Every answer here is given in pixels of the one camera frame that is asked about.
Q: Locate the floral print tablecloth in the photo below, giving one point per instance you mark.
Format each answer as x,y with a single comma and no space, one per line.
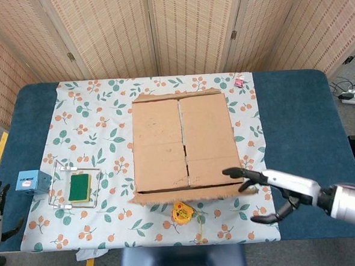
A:
105,128

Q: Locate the dark blue chair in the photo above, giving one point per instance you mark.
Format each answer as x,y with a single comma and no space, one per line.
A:
182,262

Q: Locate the white power strip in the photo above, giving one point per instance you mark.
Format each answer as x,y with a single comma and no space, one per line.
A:
353,97

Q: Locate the small blue carton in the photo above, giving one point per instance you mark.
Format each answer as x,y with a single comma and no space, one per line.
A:
28,181

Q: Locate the green yellow sponge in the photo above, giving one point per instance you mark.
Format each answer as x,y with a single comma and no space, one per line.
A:
79,187

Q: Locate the small pink toy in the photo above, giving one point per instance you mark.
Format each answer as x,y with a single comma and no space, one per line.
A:
239,82

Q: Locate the large cardboard box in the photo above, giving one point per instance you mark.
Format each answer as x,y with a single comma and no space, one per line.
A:
160,140

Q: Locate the blue upholstered table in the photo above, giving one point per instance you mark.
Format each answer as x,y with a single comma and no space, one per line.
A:
300,125

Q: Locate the bamboo folding screen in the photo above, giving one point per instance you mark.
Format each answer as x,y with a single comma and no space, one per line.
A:
114,34

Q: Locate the yellow tape measure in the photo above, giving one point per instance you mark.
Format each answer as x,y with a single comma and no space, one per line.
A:
182,214

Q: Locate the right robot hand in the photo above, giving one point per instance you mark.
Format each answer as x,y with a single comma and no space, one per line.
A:
292,186

